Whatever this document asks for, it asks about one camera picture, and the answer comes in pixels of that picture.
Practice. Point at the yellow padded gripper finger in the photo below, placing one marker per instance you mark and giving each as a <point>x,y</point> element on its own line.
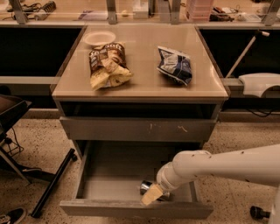
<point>153,193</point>

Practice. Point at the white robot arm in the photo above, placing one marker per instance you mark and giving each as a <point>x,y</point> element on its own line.
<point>259,165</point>

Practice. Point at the open grey middle drawer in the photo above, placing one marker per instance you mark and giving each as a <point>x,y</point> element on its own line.
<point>113,177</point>

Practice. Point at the closed grey top drawer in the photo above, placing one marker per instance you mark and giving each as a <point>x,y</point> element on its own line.
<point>138,129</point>

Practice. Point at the grey drawer cabinet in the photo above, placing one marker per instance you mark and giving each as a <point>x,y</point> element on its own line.
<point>148,94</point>

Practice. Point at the black caster wheel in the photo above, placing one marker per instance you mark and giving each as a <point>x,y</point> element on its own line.
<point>258,213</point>

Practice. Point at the blue white chip bag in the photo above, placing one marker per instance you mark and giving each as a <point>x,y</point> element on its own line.
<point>175,64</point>

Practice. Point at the brown yellow chip bag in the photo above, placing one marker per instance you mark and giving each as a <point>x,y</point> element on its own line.
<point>108,66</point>

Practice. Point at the white curved chair armrest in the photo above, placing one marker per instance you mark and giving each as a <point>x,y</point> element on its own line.
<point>257,83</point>

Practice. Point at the black chair base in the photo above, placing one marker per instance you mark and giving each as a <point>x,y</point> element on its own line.
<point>23,153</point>

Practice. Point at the white box on desk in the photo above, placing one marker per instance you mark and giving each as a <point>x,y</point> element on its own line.
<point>140,9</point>

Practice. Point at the pink storage box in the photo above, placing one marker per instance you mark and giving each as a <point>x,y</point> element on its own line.
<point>198,10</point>

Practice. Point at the white stick with black tip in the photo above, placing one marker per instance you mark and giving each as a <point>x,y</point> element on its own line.
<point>246,49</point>

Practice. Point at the black device with cables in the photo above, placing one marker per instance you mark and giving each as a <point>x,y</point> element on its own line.
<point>22,12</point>

